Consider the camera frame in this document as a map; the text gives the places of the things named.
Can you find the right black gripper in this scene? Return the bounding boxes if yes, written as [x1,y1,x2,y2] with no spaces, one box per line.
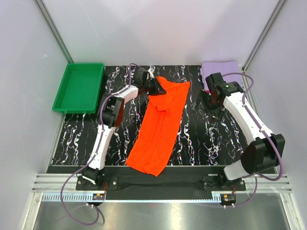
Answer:
[191,90,225,123]

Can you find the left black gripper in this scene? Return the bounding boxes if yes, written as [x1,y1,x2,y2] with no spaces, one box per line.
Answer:
[142,77,165,96]

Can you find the orange t shirt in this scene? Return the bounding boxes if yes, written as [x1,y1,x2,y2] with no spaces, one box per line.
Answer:
[126,77,190,177]

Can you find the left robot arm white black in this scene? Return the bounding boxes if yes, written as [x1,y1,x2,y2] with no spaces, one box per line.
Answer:
[82,68,166,190]

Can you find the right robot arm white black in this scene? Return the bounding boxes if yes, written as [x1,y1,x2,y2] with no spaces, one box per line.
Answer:
[193,72,285,190]

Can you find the folded purple t shirt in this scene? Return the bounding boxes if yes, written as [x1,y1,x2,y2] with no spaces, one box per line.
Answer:
[201,61,243,90]

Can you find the green plastic bin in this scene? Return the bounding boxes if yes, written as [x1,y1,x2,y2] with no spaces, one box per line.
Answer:
[52,63,104,114]

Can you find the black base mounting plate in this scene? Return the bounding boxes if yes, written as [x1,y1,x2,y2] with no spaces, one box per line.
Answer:
[76,166,243,191]

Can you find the right small circuit board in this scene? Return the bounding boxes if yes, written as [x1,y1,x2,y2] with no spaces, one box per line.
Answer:
[221,194,236,203]

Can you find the small circuit board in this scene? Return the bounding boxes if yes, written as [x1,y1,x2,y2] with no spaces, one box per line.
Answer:
[221,194,236,203]
[92,193,106,200]

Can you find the left small circuit board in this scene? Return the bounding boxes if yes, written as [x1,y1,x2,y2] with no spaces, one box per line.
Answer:
[92,193,106,200]

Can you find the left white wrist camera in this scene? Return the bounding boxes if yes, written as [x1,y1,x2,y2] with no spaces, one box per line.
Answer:
[147,68,155,79]

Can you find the aluminium frame rail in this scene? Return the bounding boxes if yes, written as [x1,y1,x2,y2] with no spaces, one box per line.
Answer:
[32,174,292,203]

